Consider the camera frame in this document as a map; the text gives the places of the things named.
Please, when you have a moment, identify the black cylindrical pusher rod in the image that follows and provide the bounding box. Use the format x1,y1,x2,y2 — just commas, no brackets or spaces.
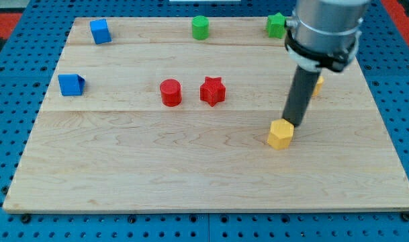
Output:
282,66,321,127

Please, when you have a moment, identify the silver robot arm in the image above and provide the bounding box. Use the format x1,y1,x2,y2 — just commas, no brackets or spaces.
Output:
282,0,371,127

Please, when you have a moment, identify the green star block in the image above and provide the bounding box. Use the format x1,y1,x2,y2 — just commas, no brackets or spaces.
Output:
266,12,286,39

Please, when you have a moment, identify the red star block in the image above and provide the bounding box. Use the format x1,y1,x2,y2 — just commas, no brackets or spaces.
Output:
200,77,226,107

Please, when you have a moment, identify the yellow block behind rod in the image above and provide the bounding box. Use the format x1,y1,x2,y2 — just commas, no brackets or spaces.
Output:
312,76,324,97

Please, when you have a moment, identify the yellow pentagon block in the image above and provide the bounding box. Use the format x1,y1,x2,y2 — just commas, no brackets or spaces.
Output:
267,118,294,150

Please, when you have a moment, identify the green cylinder block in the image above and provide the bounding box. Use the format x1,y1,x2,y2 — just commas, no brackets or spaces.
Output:
191,15,210,40

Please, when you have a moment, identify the red cylinder block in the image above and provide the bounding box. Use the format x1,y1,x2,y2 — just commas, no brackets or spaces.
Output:
160,79,182,107

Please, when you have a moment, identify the wooden board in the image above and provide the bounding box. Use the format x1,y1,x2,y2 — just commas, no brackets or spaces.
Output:
3,17,409,214

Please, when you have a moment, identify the blue cube block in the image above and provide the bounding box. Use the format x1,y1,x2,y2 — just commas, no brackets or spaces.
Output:
89,19,111,44

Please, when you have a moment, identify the blue triangular prism block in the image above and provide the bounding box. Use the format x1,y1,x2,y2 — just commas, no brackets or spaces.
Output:
58,74,85,96

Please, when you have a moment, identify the black cable clamp ring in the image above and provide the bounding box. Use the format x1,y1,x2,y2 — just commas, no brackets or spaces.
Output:
283,28,359,73

